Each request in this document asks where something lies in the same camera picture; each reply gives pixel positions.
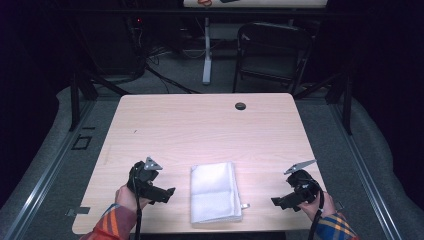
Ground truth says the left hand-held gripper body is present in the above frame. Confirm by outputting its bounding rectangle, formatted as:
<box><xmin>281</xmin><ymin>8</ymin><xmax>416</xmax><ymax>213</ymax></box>
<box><xmin>127</xmin><ymin>156</ymin><xmax>164</xmax><ymax>201</ymax></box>

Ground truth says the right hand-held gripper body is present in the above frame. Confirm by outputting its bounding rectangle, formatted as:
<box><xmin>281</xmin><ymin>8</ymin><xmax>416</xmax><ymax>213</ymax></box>
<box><xmin>283</xmin><ymin>159</ymin><xmax>324</xmax><ymax>204</ymax></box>

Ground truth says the white cloth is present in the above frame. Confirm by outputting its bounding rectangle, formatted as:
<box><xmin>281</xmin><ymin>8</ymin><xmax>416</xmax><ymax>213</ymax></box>
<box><xmin>189</xmin><ymin>161</ymin><xmax>251</xmax><ymax>225</ymax></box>

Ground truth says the person's left hand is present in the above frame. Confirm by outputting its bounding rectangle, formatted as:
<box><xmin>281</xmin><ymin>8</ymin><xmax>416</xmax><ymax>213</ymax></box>
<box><xmin>114</xmin><ymin>184</ymin><xmax>153</xmax><ymax>215</ymax></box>

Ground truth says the person's right hand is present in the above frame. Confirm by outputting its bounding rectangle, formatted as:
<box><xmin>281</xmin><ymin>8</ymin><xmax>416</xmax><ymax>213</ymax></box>
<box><xmin>297</xmin><ymin>191</ymin><xmax>337</xmax><ymax>223</ymax></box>

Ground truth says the white desk leg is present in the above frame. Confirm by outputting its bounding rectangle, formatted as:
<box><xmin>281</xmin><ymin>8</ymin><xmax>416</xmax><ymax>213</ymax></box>
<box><xmin>201</xmin><ymin>17</ymin><xmax>214</xmax><ymax>86</ymax></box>

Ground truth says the dark computer tower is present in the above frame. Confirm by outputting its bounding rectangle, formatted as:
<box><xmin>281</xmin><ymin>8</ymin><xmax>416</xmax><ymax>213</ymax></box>
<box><xmin>123</xmin><ymin>13</ymin><xmax>148</xmax><ymax>76</ymax></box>

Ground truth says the black folding chair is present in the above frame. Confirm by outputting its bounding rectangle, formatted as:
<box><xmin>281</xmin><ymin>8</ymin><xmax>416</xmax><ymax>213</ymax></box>
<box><xmin>231</xmin><ymin>21</ymin><xmax>315</xmax><ymax>96</ymax></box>

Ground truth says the right hand-held gripper black cable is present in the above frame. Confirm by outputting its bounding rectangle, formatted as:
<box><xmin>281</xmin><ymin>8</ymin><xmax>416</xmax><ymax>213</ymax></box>
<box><xmin>307</xmin><ymin>190</ymin><xmax>326</xmax><ymax>240</ymax></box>

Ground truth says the hand-held gripper black cable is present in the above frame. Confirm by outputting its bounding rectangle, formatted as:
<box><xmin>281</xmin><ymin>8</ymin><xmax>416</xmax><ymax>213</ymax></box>
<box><xmin>307</xmin><ymin>190</ymin><xmax>326</xmax><ymax>240</ymax></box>
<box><xmin>132</xmin><ymin>169</ymin><xmax>143</xmax><ymax>240</ymax></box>

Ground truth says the left hand-held gripper black cable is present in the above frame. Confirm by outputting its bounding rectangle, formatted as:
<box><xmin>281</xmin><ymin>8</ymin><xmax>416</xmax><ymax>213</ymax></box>
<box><xmin>132</xmin><ymin>169</ymin><xmax>143</xmax><ymax>240</ymax></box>

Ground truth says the metal floor rail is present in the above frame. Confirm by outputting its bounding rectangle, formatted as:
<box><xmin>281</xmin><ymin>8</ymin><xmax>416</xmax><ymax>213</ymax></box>
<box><xmin>326</xmin><ymin>101</ymin><xmax>403</xmax><ymax>240</ymax></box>
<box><xmin>0</xmin><ymin>99</ymin><xmax>98</xmax><ymax>240</ymax></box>

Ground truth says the black frame post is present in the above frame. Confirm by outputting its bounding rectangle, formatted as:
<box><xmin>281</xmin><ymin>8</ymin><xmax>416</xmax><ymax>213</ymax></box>
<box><xmin>68</xmin><ymin>70</ymin><xmax>82</xmax><ymax>132</ymax></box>
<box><xmin>342</xmin><ymin>72</ymin><xmax>354</xmax><ymax>136</ymax></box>

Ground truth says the black floor cable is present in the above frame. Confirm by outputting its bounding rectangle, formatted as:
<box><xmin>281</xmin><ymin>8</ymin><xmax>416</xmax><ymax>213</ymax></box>
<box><xmin>144</xmin><ymin>64</ymin><xmax>202</xmax><ymax>95</ymax></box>

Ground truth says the black horizontal frame bar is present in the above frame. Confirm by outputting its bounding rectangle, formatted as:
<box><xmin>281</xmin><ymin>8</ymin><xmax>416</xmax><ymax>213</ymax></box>
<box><xmin>64</xmin><ymin>7</ymin><xmax>334</xmax><ymax>16</ymax></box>

